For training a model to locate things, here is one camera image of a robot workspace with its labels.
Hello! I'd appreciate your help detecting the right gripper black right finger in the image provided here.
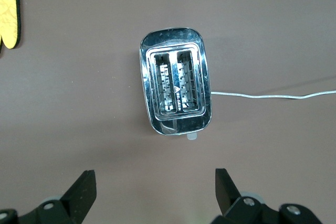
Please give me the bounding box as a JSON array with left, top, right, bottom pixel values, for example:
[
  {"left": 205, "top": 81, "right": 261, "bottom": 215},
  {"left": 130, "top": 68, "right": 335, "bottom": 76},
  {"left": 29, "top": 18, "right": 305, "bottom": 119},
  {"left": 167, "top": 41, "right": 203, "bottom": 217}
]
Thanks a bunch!
[{"left": 209, "top": 168, "right": 280, "bottom": 224}]

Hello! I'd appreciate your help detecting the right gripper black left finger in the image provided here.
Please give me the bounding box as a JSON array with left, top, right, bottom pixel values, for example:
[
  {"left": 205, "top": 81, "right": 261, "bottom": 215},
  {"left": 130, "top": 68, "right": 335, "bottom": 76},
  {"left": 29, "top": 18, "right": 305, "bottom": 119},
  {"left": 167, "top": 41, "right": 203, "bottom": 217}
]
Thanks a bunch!
[{"left": 18, "top": 170, "right": 97, "bottom": 224}]

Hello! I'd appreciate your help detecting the chrome two-slot toaster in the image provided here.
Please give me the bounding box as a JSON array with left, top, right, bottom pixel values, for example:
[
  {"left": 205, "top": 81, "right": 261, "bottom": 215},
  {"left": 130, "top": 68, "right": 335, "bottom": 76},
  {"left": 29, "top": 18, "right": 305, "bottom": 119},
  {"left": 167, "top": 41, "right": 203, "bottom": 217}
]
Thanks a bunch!
[{"left": 139, "top": 26, "right": 212, "bottom": 141}]

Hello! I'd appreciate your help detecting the yellow quilted oven mitt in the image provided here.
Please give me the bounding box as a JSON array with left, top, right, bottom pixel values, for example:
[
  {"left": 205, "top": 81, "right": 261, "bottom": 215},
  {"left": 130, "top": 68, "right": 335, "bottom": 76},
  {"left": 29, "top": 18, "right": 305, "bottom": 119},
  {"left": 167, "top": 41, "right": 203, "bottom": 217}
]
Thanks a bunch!
[{"left": 0, "top": 0, "right": 22, "bottom": 51}]

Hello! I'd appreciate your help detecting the white toaster power cable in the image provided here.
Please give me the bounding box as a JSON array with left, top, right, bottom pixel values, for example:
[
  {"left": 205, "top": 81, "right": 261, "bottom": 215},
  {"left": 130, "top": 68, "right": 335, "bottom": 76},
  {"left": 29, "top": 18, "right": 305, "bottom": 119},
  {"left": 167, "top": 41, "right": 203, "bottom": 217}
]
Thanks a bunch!
[{"left": 211, "top": 90, "right": 336, "bottom": 101}]

